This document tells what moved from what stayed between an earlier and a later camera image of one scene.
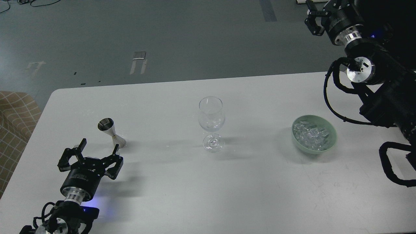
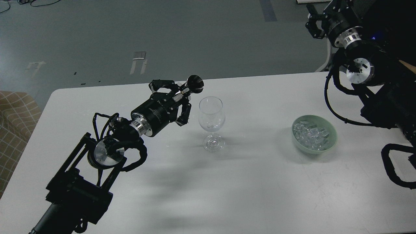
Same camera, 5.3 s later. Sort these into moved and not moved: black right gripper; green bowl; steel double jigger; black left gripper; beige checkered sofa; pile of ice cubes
Moved: black left gripper; steel double jigger
Not moved: beige checkered sofa; pile of ice cubes; green bowl; black right gripper
